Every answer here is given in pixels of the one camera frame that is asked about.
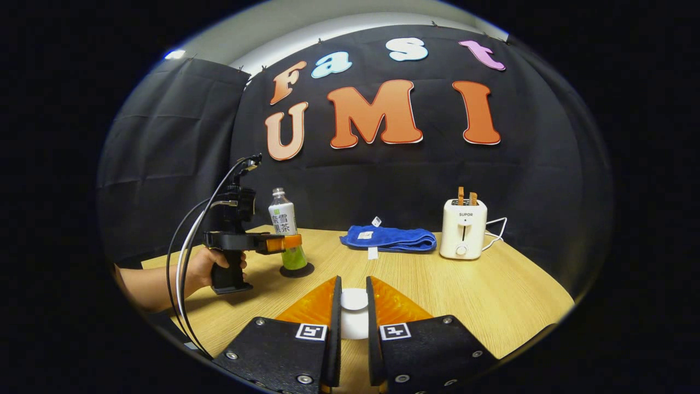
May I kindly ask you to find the blue folded towel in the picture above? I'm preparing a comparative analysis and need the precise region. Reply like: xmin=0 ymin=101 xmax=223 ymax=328
xmin=340 ymin=216 xmax=438 ymax=260

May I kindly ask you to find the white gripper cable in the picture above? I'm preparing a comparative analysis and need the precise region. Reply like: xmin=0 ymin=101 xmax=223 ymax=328
xmin=174 ymin=199 xmax=239 ymax=310

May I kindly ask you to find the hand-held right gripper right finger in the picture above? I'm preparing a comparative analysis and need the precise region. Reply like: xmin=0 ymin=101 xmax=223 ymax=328
xmin=365 ymin=275 xmax=499 ymax=394

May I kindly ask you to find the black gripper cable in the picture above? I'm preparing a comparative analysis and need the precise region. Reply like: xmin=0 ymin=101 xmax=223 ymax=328
xmin=179 ymin=158 xmax=259 ymax=360
xmin=166 ymin=198 xmax=214 ymax=335

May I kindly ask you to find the dark round coaster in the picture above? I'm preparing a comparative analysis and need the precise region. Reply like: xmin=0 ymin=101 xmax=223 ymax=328
xmin=279 ymin=262 xmax=316 ymax=279

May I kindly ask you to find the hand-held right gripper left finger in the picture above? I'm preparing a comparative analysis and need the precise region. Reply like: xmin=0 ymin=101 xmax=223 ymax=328
xmin=212 ymin=275 xmax=343 ymax=394

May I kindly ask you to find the white toaster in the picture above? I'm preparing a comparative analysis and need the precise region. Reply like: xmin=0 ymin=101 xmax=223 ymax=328
xmin=439 ymin=198 xmax=488 ymax=260

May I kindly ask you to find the white toaster cable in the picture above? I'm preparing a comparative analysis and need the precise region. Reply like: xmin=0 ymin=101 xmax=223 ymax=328
xmin=482 ymin=217 xmax=509 ymax=253

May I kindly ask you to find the clear water bottle green label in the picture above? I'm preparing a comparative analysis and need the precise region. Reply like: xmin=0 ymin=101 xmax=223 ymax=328
xmin=268 ymin=188 xmax=308 ymax=271

